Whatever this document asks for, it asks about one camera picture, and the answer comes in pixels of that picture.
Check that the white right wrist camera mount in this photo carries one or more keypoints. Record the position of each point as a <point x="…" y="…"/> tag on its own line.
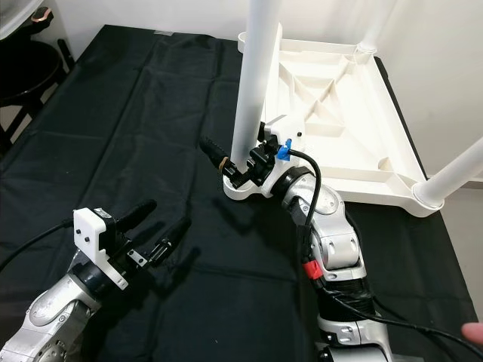
<point x="274" y="124"/>

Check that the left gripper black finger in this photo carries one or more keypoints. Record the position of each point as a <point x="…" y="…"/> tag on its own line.
<point x="137" y="214"/>
<point x="170" y="240"/>

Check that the clear plastic storage box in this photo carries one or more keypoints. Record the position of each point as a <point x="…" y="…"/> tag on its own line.
<point x="16" y="11"/>

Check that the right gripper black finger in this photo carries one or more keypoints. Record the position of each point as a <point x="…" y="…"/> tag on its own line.
<point x="220" y="154"/>

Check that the white plastic table leg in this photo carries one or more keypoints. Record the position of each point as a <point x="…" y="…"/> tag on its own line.
<point x="277" y="49"/>
<point x="253" y="68"/>
<point x="376" y="30"/>
<point x="453" y="175"/>

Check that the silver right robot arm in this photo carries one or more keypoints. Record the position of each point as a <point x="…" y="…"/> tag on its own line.
<point x="336" y="234"/>

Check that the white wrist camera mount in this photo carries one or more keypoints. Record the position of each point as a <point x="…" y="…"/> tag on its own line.
<point x="274" y="124"/>
<point x="92" y="232"/>

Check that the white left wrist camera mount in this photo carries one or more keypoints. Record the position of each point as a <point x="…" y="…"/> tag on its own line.
<point x="92" y="232"/>

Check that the black tablecloth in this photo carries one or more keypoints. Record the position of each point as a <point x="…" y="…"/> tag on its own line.
<point x="121" y="136"/>

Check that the white plastic table top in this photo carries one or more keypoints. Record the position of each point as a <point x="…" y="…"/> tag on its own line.
<point x="355" y="128"/>

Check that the bare person hand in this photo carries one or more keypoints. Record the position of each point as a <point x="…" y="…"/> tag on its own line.
<point x="475" y="335"/>

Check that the tan rubber band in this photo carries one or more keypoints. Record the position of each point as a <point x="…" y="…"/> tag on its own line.
<point x="223" y="162"/>

